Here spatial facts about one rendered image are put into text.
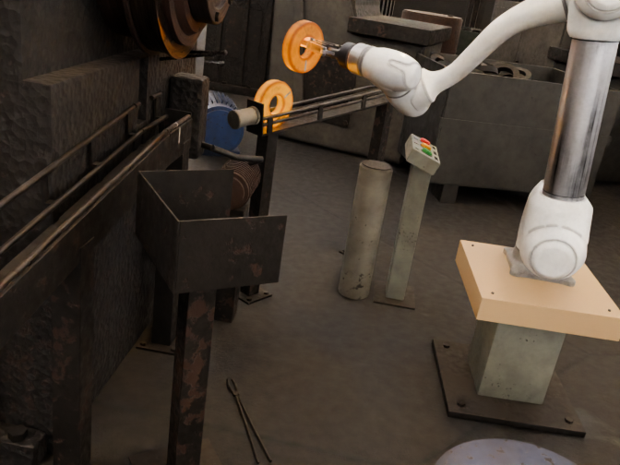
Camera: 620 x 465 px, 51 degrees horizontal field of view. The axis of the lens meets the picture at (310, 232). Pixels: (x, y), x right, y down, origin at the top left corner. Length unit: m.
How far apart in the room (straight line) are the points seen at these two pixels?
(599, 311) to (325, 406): 0.78
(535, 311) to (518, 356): 0.27
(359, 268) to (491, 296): 0.78
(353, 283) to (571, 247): 1.02
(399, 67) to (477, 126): 1.93
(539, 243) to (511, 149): 2.20
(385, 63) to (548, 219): 0.60
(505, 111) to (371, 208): 1.59
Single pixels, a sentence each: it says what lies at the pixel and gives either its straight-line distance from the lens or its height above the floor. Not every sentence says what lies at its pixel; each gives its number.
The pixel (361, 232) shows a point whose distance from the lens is 2.37.
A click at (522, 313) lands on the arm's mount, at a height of 0.39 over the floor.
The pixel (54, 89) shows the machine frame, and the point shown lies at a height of 0.86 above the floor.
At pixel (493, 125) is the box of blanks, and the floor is 0.47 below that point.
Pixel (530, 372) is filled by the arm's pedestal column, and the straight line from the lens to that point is 2.07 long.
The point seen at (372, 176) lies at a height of 0.49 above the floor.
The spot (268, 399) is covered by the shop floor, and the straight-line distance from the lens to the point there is 1.90.
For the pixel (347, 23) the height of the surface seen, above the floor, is 0.84.
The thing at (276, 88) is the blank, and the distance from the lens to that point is 2.15.
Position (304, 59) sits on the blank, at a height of 0.87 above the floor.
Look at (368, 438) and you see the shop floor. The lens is 1.83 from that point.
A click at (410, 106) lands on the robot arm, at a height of 0.80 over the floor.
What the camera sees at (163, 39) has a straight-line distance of 1.57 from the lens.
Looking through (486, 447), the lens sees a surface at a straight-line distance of 1.20.
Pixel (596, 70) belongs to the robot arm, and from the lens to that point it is 1.63.
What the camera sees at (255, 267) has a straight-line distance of 1.19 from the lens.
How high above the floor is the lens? 1.14
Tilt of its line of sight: 22 degrees down
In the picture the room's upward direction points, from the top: 9 degrees clockwise
